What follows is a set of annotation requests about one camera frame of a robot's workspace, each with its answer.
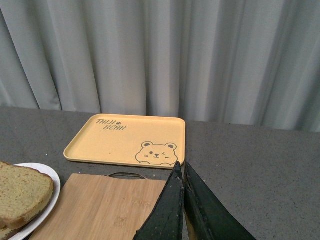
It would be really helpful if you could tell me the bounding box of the yellow bear tray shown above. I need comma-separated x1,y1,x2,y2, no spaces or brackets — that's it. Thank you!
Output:
63,114,186,169

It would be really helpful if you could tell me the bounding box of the white round plate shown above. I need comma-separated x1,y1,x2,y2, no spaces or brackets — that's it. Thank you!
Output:
0,162,61,240

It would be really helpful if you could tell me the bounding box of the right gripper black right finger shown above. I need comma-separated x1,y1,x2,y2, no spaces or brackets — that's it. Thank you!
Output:
184,162,255,240

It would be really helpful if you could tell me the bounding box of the grey curtain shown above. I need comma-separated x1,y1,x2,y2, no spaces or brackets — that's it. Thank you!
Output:
0,0,320,132

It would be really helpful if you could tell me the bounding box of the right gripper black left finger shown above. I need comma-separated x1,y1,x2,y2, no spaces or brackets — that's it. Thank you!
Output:
133,162,185,240

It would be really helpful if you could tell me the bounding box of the bread slice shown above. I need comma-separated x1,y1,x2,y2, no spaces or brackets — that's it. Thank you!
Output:
0,162,54,230

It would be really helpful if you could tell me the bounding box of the bamboo cutting board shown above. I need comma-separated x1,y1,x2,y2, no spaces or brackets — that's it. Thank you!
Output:
31,173,167,240

